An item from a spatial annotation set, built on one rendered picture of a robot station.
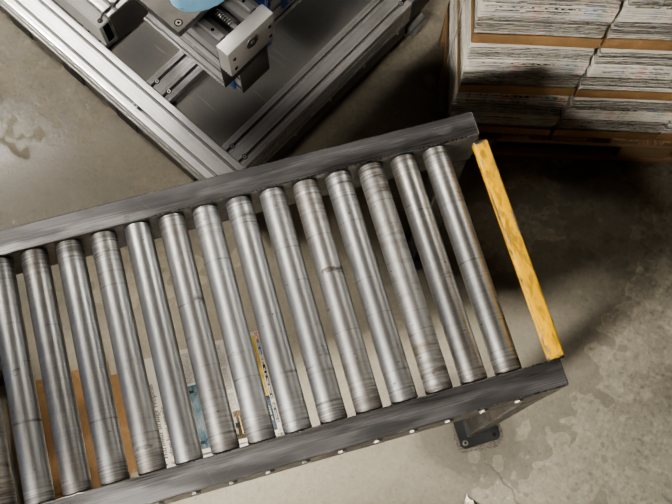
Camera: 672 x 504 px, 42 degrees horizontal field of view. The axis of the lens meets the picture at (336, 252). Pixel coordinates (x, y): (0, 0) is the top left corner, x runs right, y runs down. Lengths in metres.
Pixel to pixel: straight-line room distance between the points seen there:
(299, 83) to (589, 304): 1.00
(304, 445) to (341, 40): 1.29
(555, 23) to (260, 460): 1.10
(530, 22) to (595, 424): 1.08
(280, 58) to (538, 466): 1.29
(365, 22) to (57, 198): 1.00
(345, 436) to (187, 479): 0.28
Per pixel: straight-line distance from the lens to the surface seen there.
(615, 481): 2.44
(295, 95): 2.36
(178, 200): 1.65
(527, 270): 1.60
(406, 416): 1.54
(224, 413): 1.55
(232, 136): 2.32
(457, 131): 1.70
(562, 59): 2.11
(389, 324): 1.57
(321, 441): 1.53
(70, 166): 2.63
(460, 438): 2.35
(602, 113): 2.39
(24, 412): 1.62
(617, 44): 2.08
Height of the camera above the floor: 2.32
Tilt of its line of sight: 73 degrees down
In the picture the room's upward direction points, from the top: 2 degrees clockwise
